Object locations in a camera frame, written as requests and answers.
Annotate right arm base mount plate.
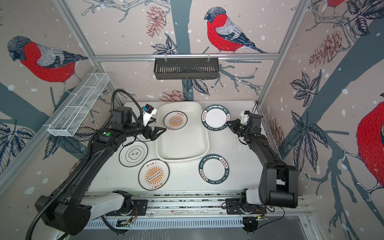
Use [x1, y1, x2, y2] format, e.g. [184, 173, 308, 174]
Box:
[225, 199, 267, 215]

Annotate aluminium rail base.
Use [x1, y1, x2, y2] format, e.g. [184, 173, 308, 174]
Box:
[83, 191, 313, 218]

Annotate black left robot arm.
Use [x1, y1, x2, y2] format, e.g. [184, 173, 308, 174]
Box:
[26, 104, 166, 240]

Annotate orange sunburst plate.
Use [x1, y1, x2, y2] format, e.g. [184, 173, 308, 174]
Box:
[163, 111, 188, 130]
[138, 159, 170, 191]

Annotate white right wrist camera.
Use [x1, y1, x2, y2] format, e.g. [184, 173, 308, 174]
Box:
[241, 111, 251, 125]

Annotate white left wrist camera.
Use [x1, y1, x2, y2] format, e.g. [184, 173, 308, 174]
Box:
[141, 104, 158, 127]

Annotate black wire wall basket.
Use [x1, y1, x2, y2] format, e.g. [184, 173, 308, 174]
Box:
[154, 58, 220, 80]

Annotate green rim plate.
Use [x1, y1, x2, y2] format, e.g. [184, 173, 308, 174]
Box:
[198, 154, 230, 185]
[201, 104, 231, 132]

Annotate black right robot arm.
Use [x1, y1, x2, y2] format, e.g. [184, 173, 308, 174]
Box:
[226, 111, 299, 209]

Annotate white mesh wall shelf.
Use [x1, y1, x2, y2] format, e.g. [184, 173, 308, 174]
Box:
[48, 73, 110, 137]

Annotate white plastic bin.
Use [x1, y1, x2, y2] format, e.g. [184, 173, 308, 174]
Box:
[156, 102, 210, 162]

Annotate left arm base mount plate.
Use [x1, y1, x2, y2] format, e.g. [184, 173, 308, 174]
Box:
[106, 200, 148, 217]

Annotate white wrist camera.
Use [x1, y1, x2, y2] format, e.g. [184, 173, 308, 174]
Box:
[141, 104, 158, 127]
[241, 111, 251, 125]

